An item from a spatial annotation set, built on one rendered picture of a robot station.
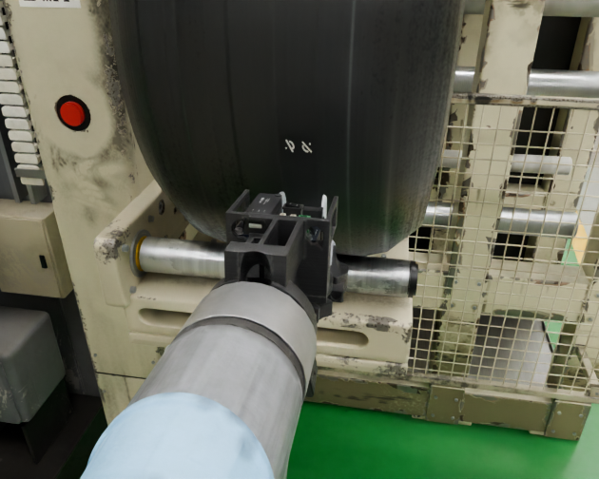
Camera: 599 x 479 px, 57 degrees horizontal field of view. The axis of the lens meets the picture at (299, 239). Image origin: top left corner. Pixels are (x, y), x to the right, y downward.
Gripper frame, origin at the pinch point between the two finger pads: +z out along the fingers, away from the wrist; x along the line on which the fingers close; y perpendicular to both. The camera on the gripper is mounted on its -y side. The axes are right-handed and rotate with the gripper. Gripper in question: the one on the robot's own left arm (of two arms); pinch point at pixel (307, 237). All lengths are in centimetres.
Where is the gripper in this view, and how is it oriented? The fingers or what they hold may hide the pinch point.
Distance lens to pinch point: 51.5
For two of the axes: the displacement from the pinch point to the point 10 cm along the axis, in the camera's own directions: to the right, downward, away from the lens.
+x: -9.9, -0.9, 1.5
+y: 0.2, -9.2, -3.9
